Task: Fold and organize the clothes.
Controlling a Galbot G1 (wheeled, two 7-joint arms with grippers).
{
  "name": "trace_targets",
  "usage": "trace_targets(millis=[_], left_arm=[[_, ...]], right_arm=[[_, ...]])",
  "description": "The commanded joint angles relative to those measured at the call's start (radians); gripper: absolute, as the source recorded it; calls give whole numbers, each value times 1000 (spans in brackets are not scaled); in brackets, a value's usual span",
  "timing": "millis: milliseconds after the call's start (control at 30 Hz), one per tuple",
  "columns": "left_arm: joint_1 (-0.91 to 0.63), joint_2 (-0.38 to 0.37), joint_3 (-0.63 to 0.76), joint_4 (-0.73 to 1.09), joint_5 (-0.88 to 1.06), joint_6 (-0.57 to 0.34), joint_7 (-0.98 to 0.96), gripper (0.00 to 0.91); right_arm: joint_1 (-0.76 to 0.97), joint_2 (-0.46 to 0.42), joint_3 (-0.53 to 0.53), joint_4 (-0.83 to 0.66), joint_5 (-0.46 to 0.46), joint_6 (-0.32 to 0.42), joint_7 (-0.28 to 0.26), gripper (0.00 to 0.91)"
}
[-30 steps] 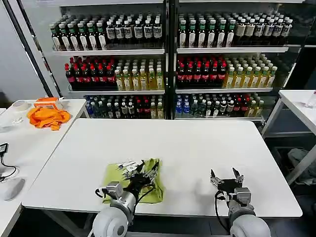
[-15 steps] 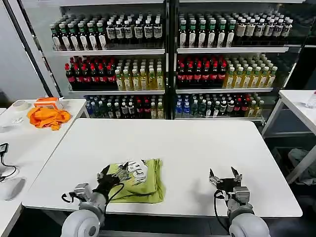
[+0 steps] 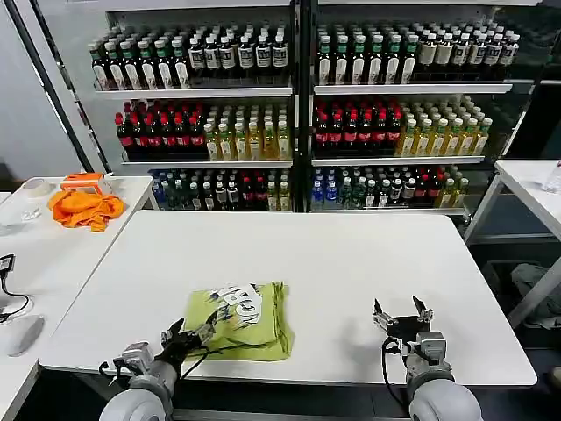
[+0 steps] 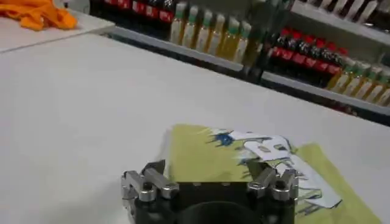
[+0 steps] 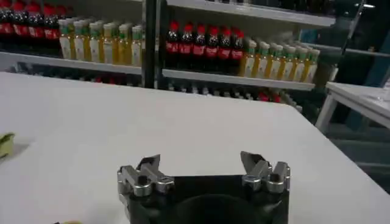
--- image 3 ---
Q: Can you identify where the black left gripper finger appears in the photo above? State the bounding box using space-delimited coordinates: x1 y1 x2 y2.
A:
190 311 223 346
160 318 186 348

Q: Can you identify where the roll of pale tape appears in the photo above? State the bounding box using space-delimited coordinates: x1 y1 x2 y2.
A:
21 176 58 199

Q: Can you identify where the grey bundle of cloth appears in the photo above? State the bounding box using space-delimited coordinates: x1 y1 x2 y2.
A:
509 262 561 329

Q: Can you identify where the black device cable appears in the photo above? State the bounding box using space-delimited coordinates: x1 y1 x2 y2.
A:
0 272 32 325

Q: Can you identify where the black slanted pole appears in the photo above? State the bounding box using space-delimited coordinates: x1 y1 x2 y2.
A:
3 0 96 175

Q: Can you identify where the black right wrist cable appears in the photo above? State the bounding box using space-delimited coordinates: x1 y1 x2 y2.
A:
380 335 411 403

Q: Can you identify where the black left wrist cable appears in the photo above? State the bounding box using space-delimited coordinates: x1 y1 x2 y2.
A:
178 340 266 383

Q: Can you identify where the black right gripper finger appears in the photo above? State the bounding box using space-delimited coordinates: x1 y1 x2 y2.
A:
372 297 399 331
411 295 435 325

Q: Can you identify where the orange cloth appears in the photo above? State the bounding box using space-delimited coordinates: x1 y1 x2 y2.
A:
47 189 126 233

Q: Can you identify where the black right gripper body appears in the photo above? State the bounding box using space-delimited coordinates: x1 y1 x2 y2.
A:
385 314 433 339

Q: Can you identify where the shelf rack with drink bottles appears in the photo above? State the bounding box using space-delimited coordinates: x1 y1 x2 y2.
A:
300 0 522 218
87 0 302 214

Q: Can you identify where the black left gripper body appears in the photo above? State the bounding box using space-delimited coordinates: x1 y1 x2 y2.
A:
155 331 202 368

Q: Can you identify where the clear plastic bottle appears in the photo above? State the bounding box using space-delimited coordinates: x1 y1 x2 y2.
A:
540 159 561 195

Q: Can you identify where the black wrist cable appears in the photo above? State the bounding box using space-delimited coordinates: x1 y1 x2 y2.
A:
178 340 266 383
380 335 411 403

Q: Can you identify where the orange and white box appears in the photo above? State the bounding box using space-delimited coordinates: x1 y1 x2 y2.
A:
60 173 116 195

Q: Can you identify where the yellow-green printed shirt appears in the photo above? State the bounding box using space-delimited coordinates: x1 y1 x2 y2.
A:
181 281 295 363

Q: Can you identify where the white side table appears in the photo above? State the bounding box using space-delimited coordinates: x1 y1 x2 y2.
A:
0 175 155 421
462 159 561 329

